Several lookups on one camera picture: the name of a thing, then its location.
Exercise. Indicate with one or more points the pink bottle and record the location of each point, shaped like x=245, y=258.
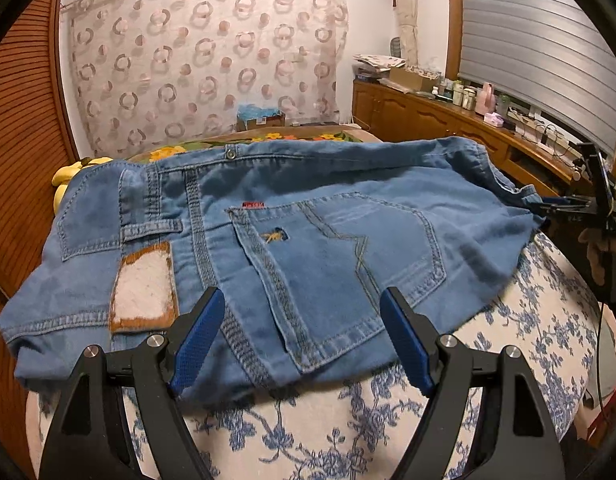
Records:
x=485, y=97

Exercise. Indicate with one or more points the stack of papers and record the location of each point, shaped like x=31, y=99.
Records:
x=378, y=62

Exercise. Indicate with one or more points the cardboard box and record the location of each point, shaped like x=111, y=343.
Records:
x=413, y=79

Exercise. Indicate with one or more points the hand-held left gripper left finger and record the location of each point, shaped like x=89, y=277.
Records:
x=197, y=340

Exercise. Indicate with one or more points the person's right hand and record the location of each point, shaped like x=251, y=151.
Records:
x=593, y=255

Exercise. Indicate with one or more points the white power strip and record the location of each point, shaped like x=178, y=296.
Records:
x=523, y=117

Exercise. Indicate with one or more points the small pink box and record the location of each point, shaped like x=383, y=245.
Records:
x=493, y=120

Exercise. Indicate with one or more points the circle patterned sheer curtain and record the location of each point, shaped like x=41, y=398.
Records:
x=202, y=55

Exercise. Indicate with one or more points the wooden sideboard cabinet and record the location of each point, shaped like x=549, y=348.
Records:
x=438, y=120

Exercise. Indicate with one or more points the cream tied drape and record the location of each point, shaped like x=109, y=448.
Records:
x=405, y=10

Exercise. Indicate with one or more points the colourful flower blanket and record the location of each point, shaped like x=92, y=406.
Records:
x=288, y=136

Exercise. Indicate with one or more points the blue floral white bedspread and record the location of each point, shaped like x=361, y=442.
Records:
x=528, y=310

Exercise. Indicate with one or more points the blue denim pants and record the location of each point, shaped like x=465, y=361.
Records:
x=308, y=240

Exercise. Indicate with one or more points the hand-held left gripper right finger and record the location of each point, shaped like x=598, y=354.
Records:
x=405, y=340

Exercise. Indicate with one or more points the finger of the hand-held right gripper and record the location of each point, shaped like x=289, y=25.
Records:
x=563, y=205

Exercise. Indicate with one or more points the row of small bottles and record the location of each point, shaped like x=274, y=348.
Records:
x=460, y=94

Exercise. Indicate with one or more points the yellow plush toy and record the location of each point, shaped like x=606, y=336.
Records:
x=67, y=175

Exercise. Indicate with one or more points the grey window blind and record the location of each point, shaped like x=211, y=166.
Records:
x=538, y=35

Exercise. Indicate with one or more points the blue topped box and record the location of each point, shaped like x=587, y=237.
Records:
x=258, y=116

